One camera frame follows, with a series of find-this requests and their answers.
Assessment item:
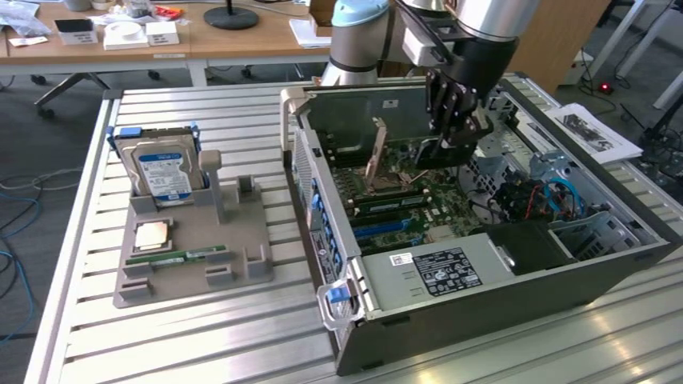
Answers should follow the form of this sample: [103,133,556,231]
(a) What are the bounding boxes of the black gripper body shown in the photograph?
[426,29,520,107]

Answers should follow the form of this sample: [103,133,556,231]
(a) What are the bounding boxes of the metal disk bay cage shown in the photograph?
[468,90,568,194]

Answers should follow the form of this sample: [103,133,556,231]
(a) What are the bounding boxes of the wooden cabinet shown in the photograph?
[500,0,612,91]

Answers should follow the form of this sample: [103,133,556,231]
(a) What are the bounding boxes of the green motherboard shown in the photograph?
[318,131,506,257]

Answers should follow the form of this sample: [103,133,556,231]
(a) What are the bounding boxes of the printed paper manual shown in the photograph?
[526,102,644,166]

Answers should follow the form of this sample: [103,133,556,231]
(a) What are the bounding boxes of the installed black RAM stick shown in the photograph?
[354,193,431,216]

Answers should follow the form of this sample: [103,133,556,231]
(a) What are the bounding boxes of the white table leg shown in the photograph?
[586,0,683,82]

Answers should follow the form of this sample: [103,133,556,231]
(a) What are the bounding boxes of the white papers stack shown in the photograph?
[288,17,335,50]

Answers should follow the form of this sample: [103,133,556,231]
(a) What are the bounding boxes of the blue expansion slot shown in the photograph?
[354,218,414,242]

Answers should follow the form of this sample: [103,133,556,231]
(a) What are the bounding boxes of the black fan shroud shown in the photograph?
[483,221,579,278]

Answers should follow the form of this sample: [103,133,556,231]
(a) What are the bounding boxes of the small metal disk bay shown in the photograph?
[547,210,643,262]

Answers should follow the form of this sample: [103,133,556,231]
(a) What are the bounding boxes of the wooden desk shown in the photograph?
[0,0,483,87]

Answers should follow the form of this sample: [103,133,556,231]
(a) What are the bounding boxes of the grey power supply with label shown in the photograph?
[360,234,515,313]

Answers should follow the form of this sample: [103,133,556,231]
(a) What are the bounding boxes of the black round lamp base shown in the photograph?
[203,0,260,31]

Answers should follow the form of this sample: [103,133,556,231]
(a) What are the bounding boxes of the open dark grey PC case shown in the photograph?
[280,75,683,377]

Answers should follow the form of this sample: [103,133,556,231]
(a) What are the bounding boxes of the blue case latch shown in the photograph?
[323,285,355,308]

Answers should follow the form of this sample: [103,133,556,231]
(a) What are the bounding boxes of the hard disk in blue caddy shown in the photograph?
[104,125,208,203]

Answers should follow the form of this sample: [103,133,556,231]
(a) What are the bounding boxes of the plain white box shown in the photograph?
[144,20,179,47]

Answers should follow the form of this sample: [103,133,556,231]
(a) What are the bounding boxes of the grey parts rack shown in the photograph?
[111,149,276,310]

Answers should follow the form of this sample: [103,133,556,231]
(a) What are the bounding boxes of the green RAM stick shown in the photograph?
[125,244,228,267]

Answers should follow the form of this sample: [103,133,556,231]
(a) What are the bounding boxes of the white boxes on desk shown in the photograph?
[101,21,152,51]

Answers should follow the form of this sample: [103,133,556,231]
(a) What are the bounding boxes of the CPU with copper-toned lid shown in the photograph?
[131,222,173,253]

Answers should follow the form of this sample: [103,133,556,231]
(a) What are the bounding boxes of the white box with black top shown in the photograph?
[53,18,99,46]

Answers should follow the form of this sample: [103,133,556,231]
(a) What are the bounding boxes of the white label card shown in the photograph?
[7,35,51,49]

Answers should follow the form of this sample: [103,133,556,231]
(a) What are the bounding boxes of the clear plastic bag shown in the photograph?
[0,6,53,38]

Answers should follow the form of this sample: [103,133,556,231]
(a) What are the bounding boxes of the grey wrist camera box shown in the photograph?
[402,22,448,67]

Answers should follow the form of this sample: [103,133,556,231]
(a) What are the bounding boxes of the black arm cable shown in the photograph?
[392,0,456,65]

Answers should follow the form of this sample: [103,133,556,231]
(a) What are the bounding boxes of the red wire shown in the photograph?
[523,185,542,219]

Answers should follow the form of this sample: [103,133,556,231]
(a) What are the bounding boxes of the blue wire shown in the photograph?
[543,177,590,220]

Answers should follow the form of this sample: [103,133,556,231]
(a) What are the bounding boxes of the white floor cable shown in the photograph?
[0,166,83,192]

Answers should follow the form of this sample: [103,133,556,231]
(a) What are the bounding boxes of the blue floor cable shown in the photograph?
[0,190,43,342]

